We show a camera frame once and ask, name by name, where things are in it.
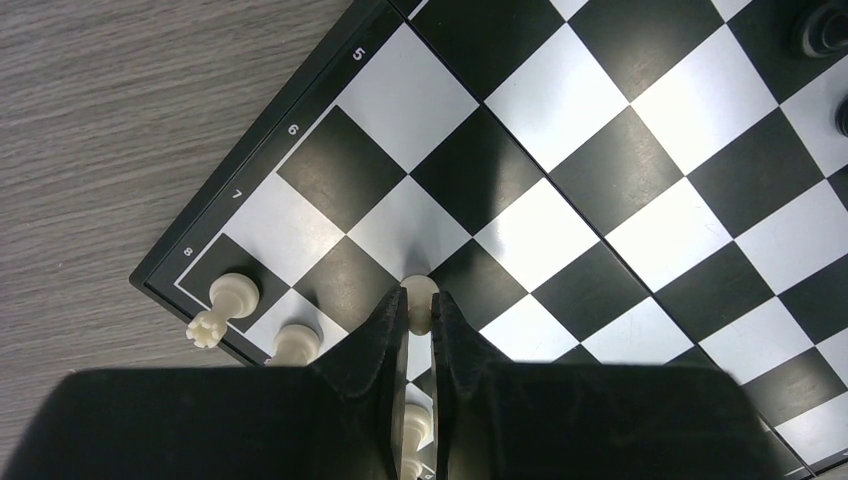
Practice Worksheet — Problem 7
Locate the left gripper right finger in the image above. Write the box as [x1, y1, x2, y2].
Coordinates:
[431, 291, 782, 479]

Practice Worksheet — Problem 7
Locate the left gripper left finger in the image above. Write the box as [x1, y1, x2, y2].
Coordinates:
[4, 287, 408, 479]

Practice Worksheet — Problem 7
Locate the white chess piece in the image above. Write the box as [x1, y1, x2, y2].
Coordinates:
[186, 273, 261, 348]
[265, 324, 322, 367]
[399, 403, 432, 480]

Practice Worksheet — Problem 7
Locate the white pawn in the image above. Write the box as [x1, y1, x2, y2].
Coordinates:
[400, 275, 439, 336]

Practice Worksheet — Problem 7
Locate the black white chessboard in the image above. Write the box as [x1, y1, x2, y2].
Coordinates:
[130, 1, 847, 479]

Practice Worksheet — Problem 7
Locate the black pawn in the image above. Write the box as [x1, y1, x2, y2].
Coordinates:
[790, 0, 847, 59]
[834, 97, 848, 137]

